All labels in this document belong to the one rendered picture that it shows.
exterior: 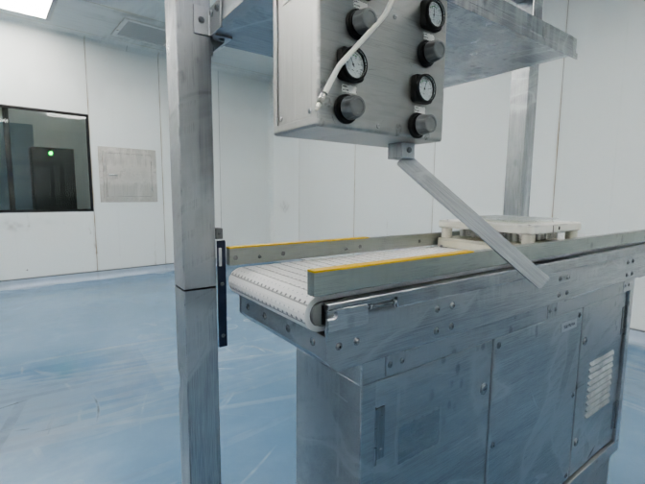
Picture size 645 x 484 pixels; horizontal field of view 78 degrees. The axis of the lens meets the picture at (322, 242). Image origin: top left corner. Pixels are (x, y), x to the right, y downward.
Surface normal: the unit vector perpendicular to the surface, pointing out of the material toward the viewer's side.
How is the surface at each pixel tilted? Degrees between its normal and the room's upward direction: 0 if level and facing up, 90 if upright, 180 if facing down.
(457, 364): 90
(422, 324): 90
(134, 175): 90
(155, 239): 90
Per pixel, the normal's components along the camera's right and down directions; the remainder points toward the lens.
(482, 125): -0.77, 0.07
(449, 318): 0.59, 0.10
